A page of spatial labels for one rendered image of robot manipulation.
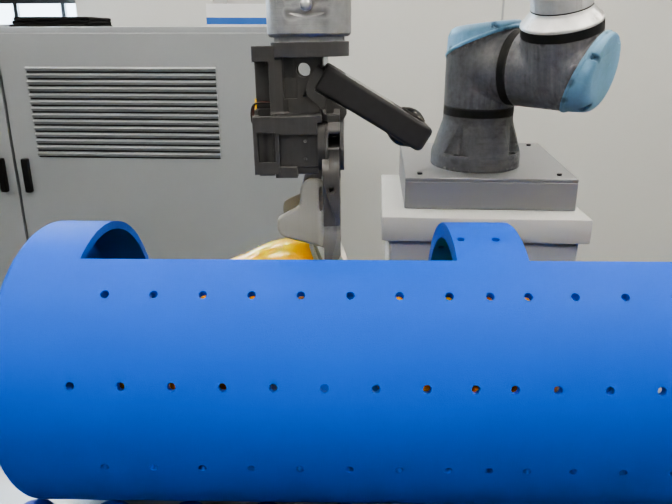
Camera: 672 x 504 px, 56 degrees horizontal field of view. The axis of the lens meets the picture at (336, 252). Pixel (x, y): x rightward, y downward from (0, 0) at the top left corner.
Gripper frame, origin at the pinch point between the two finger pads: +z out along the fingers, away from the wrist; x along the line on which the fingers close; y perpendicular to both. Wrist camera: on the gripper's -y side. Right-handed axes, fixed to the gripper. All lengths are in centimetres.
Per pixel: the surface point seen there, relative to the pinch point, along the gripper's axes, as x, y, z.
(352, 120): -280, -5, 22
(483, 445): 14.6, -12.4, 12.3
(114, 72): -157, 76, -10
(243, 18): -171, 34, -27
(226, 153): -156, 40, 17
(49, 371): 13.4, 23.8, 5.7
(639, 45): -273, -149, -14
